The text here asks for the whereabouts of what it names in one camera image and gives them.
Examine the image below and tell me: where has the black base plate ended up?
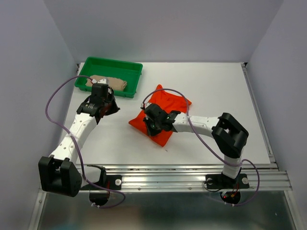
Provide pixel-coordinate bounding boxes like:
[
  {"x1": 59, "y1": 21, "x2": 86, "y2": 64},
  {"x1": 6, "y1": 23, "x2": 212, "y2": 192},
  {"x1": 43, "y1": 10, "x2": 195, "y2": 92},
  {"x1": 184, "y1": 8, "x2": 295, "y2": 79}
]
[
  {"x1": 81, "y1": 174, "x2": 122, "y2": 191},
  {"x1": 205, "y1": 173, "x2": 250, "y2": 190}
]

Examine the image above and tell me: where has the purple cable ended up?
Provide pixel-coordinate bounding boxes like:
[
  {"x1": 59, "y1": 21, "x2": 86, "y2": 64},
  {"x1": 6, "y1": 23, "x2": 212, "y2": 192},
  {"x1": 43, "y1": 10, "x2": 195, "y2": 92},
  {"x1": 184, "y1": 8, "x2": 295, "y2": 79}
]
[
  {"x1": 45, "y1": 75, "x2": 126, "y2": 208},
  {"x1": 140, "y1": 88, "x2": 260, "y2": 207}
]

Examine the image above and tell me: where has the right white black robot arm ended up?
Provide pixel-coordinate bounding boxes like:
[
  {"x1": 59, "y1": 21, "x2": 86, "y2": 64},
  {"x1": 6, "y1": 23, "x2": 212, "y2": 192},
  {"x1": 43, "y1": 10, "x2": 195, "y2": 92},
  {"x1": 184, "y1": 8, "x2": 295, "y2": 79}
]
[{"x1": 143, "y1": 108, "x2": 249, "y2": 189}]

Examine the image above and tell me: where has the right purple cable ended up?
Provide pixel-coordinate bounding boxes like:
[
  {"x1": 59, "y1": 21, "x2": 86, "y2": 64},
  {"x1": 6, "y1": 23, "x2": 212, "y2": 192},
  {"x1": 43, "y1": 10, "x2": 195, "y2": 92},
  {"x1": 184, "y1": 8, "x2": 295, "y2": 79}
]
[{"x1": 140, "y1": 88, "x2": 260, "y2": 207}]

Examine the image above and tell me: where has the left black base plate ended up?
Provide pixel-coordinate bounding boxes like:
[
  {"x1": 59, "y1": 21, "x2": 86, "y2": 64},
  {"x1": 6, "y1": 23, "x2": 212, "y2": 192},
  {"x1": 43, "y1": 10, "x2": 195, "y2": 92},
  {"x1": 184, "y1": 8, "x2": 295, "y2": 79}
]
[{"x1": 81, "y1": 174, "x2": 122, "y2": 191}]

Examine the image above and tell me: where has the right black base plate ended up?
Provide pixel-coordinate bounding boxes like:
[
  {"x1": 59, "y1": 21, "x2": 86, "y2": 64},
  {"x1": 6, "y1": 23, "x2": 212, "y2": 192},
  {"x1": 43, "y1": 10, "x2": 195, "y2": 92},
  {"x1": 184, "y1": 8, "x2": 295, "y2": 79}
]
[{"x1": 205, "y1": 173, "x2": 250, "y2": 190}]

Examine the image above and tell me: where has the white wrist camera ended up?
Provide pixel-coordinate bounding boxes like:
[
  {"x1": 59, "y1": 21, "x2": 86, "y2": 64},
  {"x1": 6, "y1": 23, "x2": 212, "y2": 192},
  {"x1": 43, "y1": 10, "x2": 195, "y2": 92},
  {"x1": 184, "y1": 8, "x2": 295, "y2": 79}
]
[
  {"x1": 141, "y1": 102, "x2": 151, "y2": 110},
  {"x1": 91, "y1": 78, "x2": 108, "y2": 85}
]

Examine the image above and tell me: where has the green plastic tray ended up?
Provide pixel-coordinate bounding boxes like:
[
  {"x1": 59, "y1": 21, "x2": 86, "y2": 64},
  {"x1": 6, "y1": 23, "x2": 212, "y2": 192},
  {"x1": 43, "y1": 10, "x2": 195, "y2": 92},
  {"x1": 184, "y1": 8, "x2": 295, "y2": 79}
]
[{"x1": 74, "y1": 57, "x2": 143, "y2": 98}]

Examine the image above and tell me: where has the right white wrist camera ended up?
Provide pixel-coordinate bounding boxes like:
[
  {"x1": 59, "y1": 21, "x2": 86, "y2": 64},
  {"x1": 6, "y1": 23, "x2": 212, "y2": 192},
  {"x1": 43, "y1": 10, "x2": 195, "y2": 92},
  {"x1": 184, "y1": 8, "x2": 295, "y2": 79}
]
[{"x1": 141, "y1": 102, "x2": 151, "y2": 110}]

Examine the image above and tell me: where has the aluminium rail frame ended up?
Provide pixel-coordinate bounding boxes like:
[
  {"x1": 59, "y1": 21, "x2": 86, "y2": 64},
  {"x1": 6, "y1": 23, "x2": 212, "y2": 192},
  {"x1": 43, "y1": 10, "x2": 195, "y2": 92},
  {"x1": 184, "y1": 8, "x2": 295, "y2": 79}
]
[{"x1": 30, "y1": 62, "x2": 305, "y2": 230}]

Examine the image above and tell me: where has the orange t shirt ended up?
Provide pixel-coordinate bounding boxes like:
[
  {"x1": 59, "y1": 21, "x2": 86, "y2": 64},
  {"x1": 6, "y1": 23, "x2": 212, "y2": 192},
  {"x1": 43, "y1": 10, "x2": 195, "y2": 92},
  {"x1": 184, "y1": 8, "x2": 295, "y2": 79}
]
[{"x1": 129, "y1": 84, "x2": 192, "y2": 147}]

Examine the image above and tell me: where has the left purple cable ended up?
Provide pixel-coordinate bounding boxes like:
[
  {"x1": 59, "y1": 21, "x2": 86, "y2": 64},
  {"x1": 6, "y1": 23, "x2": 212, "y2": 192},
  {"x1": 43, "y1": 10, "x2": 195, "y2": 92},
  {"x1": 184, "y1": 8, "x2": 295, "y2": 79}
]
[{"x1": 45, "y1": 75, "x2": 126, "y2": 208}]

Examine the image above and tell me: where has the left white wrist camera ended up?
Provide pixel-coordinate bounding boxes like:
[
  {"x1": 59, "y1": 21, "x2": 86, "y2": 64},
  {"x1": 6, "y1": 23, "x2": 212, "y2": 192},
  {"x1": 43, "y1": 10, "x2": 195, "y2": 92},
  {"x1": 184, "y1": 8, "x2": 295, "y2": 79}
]
[{"x1": 91, "y1": 78, "x2": 108, "y2": 85}]

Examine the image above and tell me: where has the beige folded t shirt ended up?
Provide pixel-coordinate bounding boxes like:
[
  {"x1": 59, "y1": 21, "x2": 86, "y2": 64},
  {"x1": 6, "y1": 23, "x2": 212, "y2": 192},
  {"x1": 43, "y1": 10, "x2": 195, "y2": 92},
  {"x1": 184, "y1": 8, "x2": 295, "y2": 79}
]
[{"x1": 90, "y1": 75, "x2": 128, "y2": 92}]

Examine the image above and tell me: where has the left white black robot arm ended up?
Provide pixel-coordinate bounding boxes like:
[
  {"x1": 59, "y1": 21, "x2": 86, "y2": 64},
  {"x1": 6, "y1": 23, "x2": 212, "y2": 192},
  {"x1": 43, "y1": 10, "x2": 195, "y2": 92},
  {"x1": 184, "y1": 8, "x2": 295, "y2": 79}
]
[{"x1": 38, "y1": 79, "x2": 119, "y2": 197}]

